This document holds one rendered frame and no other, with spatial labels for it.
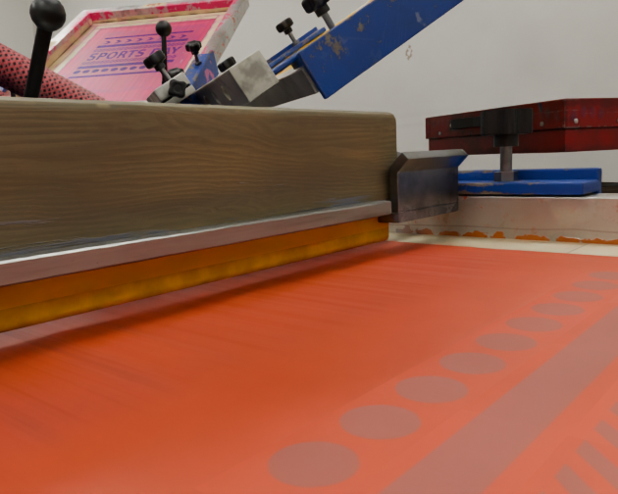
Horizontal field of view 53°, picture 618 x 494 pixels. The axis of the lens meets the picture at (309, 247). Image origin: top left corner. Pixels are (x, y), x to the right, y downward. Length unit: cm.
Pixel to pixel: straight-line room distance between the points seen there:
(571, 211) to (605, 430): 34
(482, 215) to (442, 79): 202
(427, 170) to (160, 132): 24
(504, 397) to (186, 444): 9
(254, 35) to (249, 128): 283
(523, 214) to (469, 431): 36
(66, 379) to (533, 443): 16
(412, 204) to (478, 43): 203
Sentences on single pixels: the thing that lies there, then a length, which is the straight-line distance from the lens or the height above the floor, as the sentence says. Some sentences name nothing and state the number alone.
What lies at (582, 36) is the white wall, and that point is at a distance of 236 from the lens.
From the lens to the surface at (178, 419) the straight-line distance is 19.
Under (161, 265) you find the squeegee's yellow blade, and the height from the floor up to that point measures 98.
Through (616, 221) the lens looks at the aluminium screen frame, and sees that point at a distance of 50.
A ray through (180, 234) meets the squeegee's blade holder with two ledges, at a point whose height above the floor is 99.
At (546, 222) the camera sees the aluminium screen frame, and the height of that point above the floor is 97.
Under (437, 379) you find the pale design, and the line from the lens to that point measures 21.
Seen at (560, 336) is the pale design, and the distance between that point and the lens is 27.
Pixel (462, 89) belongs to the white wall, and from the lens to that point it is 250.
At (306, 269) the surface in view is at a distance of 41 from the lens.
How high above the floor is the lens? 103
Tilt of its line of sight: 8 degrees down
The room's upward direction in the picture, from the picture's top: 3 degrees counter-clockwise
